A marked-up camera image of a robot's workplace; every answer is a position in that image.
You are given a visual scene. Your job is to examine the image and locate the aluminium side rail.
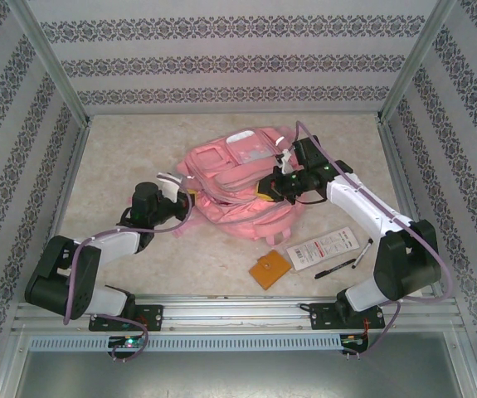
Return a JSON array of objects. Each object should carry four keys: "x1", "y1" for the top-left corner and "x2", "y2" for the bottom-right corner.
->
[
  {"x1": 34, "y1": 119, "x2": 92, "y2": 302},
  {"x1": 377, "y1": 115, "x2": 445, "y2": 299}
]

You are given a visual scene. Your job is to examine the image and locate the aluminium frame post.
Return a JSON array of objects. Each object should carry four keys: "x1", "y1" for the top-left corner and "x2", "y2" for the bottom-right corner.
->
[
  {"x1": 377, "y1": 0, "x2": 459, "y2": 124},
  {"x1": 7, "y1": 0, "x2": 92, "y2": 125}
]

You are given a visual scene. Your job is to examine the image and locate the brown leather wallet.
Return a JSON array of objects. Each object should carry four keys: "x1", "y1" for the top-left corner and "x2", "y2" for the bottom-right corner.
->
[{"x1": 249, "y1": 250, "x2": 291, "y2": 291}]

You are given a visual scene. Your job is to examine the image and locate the right aluminium frame post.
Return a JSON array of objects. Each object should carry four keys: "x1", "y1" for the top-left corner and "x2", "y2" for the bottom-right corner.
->
[{"x1": 377, "y1": 0, "x2": 459, "y2": 124}]

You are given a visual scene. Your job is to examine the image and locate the long black marker pen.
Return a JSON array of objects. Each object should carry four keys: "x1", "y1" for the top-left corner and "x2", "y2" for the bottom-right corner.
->
[{"x1": 314, "y1": 257, "x2": 357, "y2": 279}]

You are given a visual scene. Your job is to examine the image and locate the left controller board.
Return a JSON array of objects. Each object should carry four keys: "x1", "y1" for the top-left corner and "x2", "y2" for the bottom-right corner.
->
[{"x1": 107, "y1": 335, "x2": 147, "y2": 350}]

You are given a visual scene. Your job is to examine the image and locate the short black and white pen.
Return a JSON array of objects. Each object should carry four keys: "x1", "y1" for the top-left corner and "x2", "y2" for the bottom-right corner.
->
[{"x1": 352, "y1": 239, "x2": 374, "y2": 269}]

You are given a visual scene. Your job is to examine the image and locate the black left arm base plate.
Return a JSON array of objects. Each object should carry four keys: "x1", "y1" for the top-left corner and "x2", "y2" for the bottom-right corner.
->
[{"x1": 88, "y1": 304, "x2": 164, "y2": 332}]

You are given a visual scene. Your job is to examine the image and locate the left aluminium side rail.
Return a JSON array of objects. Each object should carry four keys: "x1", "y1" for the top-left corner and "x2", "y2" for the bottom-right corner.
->
[{"x1": 34, "y1": 119, "x2": 92, "y2": 302}]

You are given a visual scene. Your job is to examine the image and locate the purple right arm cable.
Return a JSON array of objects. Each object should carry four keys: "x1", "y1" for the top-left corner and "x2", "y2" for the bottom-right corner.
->
[{"x1": 291, "y1": 119, "x2": 456, "y2": 360}]

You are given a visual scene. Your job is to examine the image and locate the controller board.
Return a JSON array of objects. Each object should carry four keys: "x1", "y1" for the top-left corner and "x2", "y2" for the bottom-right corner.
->
[
  {"x1": 107, "y1": 335, "x2": 147, "y2": 350},
  {"x1": 340, "y1": 333, "x2": 371, "y2": 353}
]

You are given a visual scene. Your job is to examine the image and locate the grey metal front panel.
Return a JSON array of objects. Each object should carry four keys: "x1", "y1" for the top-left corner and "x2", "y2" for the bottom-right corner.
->
[{"x1": 0, "y1": 331, "x2": 477, "y2": 398}]

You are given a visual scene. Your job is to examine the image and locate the pink backpack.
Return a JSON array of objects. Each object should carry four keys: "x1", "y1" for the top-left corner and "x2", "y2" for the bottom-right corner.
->
[{"x1": 171, "y1": 124, "x2": 308, "y2": 250}]

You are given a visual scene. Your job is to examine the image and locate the right controller board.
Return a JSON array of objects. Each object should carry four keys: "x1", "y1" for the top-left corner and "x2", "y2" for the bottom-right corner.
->
[{"x1": 340, "y1": 333, "x2": 371, "y2": 353}]

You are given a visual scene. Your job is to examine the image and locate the right aluminium side rail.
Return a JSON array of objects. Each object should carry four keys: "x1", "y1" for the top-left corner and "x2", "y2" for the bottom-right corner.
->
[{"x1": 377, "y1": 115, "x2": 445, "y2": 299}]

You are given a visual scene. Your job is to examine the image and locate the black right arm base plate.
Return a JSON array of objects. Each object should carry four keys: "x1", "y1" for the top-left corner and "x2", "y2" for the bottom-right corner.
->
[{"x1": 309, "y1": 301, "x2": 387, "y2": 332}]

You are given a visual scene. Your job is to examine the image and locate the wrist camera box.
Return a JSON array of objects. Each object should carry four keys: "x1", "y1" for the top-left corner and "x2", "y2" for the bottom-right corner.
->
[
  {"x1": 157, "y1": 172, "x2": 186, "y2": 204},
  {"x1": 274, "y1": 147, "x2": 295, "y2": 175}
]

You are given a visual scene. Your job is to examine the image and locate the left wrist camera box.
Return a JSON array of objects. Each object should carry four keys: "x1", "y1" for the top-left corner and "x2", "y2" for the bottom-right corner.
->
[{"x1": 157, "y1": 172, "x2": 186, "y2": 204}]

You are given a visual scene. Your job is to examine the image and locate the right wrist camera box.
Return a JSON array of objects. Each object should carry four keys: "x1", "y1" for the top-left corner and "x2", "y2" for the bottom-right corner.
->
[{"x1": 274, "y1": 147, "x2": 295, "y2": 175}]

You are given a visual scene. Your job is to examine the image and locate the aluminium mounting rail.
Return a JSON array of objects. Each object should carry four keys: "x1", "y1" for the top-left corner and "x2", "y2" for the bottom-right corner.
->
[{"x1": 12, "y1": 293, "x2": 466, "y2": 333}]

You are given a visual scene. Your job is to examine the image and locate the grey slotted cable duct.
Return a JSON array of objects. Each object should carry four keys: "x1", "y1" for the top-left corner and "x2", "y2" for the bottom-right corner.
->
[{"x1": 28, "y1": 333, "x2": 343, "y2": 353}]

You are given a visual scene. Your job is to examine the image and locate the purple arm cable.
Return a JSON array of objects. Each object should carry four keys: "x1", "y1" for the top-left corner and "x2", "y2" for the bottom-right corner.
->
[
  {"x1": 291, "y1": 119, "x2": 456, "y2": 360},
  {"x1": 62, "y1": 190, "x2": 193, "y2": 362}
]

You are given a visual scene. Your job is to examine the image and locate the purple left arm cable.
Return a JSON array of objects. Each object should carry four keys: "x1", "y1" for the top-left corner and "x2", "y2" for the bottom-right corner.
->
[{"x1": 62, "y1": 190, "x2": 193, "y2": 362}]

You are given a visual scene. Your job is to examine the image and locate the white packet with red print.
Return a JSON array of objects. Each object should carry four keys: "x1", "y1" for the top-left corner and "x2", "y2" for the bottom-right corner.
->
[{"x1": 285, "y1": 226, "x2": 362, "y2": 273}]

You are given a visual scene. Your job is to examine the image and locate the left aluminium frame post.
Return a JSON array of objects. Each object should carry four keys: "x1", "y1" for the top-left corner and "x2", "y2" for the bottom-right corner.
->
[{"x1": 7, "y1": 0, "x2": 92, "y2": 125}]

